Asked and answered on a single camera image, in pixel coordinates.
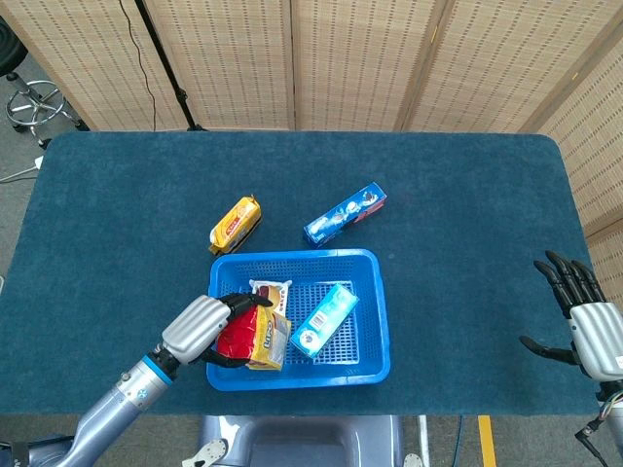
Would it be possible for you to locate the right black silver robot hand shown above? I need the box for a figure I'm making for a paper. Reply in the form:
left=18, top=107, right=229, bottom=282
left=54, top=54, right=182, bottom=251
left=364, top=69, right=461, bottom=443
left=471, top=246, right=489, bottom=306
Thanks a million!
left=519, top=250, right=623, bottom=380

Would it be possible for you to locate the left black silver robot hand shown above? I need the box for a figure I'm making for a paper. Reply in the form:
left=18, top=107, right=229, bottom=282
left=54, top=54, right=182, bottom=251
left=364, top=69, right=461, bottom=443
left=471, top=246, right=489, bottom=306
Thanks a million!
left=155, top=291, right=274, bottom=371

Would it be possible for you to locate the yellow red Lipo bag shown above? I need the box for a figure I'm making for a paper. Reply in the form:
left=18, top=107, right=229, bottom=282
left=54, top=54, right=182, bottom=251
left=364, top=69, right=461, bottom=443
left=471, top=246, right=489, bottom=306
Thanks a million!
left=216, top=305, right=293, bottom=372

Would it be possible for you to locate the small white pastry packet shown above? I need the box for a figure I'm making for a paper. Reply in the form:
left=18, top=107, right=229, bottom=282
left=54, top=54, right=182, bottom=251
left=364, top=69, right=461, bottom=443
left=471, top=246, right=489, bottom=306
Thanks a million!
left=248, top=278, right=293, bottom=317

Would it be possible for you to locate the small yellow biscuit pack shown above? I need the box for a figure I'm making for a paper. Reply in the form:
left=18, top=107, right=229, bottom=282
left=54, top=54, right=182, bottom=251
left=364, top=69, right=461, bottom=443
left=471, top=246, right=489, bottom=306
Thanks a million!
left=207, top=195, right=263, bottom=257

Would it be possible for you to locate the blue chocolate chip cookie box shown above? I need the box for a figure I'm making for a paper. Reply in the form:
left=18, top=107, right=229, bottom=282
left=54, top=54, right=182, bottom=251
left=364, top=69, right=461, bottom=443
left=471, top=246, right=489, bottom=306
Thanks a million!
left=290, top=283, right=360, bottom=360

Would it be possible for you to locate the blue cookie tube pack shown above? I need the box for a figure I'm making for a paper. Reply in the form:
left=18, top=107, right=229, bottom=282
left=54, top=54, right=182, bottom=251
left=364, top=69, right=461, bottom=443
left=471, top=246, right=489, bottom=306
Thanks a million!
left=302, top=181, right=388, bottom=250

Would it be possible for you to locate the blue perforated plastic basket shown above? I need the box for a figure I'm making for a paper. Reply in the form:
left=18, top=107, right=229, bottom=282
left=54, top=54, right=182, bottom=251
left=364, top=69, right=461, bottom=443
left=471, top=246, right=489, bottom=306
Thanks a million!
left=205, top=248, right=392, bottom=392

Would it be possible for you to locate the teal table cloth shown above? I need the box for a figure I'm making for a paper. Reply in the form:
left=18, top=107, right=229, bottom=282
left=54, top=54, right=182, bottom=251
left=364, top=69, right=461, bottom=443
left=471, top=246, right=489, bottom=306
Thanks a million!
left=0, top=130, right=601, bottom=417

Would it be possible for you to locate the yellow floor tape strip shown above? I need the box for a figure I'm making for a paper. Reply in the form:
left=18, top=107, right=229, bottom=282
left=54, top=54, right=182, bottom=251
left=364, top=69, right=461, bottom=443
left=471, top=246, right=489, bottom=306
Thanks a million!
left=477, top=414, right=497, bottom=467

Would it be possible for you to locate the grey robot torso base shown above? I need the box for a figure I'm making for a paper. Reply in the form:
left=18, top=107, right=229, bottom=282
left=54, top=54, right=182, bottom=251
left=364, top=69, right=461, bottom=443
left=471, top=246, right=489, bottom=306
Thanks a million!
left=182, top=414, right=424, bottom=467

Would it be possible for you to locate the white table leg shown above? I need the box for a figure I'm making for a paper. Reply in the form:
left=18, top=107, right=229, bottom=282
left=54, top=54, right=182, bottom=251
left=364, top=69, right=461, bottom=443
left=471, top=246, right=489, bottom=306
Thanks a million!
left=418, top=414, right=432, bottom=467

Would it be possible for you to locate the black tripod pole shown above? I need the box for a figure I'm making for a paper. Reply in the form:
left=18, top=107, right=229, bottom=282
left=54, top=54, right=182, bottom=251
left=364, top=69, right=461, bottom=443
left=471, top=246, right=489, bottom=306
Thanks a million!
left=134, top=0, right=206, bottom=132

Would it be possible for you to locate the bamboo folding screen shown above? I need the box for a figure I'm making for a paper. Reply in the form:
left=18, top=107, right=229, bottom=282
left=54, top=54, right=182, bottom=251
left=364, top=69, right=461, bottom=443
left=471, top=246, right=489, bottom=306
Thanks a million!
left=0, top=0, right=623, bottom=312

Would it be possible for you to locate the black stool with chrome base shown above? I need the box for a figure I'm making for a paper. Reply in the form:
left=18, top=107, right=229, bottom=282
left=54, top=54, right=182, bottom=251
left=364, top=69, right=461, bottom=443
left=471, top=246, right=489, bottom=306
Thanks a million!
left=0, top=17, right=92, bottom=150

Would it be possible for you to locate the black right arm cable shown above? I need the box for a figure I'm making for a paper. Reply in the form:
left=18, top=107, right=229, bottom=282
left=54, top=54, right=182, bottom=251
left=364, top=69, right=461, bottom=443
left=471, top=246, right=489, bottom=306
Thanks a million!
left=573, top=420, right=615, bottom=467

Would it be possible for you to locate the blue floor cable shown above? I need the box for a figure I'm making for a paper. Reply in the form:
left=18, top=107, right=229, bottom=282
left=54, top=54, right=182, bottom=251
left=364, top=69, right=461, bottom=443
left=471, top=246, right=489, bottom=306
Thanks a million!
left=450, top=414, right=464, bottom=467

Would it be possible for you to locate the thin black hanging cable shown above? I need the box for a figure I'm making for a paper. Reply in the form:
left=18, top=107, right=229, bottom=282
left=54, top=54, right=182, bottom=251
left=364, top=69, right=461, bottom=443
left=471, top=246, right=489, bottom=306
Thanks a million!
left=118, top=0, right=158, bottom=131

